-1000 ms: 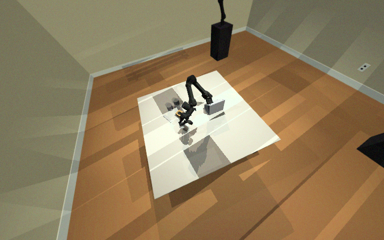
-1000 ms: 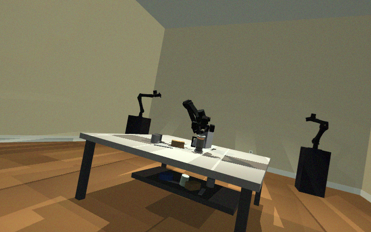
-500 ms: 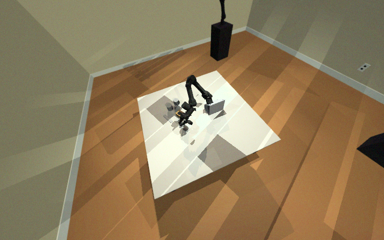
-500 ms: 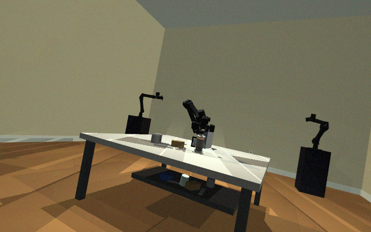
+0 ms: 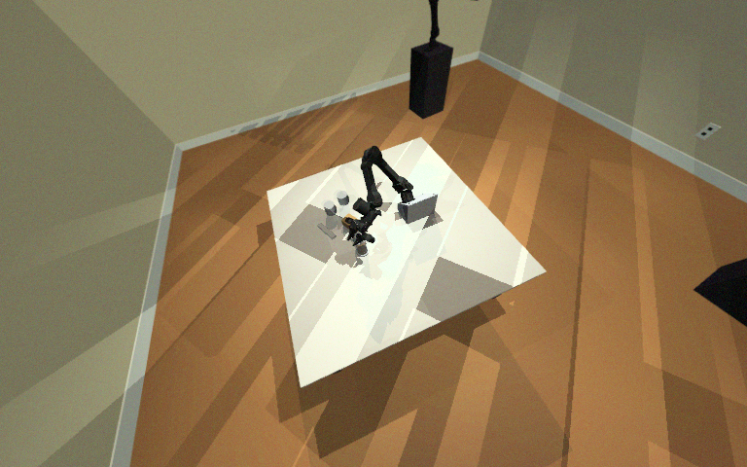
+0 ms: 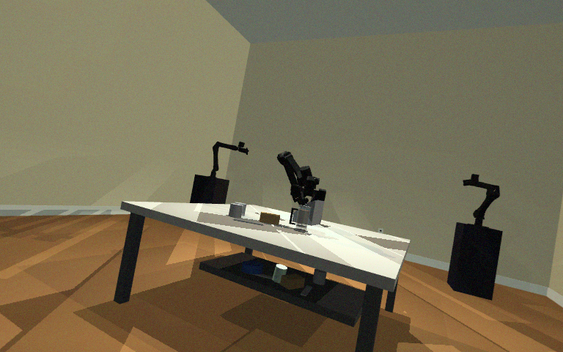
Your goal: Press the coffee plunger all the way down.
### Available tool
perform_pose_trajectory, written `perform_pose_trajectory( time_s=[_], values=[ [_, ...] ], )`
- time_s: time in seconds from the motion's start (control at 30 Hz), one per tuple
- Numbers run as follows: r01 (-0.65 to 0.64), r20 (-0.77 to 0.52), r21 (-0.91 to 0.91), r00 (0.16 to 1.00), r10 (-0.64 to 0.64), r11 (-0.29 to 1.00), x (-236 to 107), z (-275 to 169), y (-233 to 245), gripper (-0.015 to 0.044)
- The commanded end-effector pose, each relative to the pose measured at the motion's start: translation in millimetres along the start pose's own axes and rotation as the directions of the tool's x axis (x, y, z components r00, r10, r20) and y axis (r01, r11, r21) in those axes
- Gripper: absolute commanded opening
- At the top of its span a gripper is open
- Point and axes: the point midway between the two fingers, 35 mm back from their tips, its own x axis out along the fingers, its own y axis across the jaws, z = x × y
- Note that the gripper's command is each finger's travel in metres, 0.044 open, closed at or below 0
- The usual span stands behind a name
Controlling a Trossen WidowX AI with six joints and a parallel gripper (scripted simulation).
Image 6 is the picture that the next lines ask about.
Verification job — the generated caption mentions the brown rectangular block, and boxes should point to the brown rectangular block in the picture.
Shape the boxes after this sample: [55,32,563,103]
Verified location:
[260,212,280,225]
[280,274,305,290]

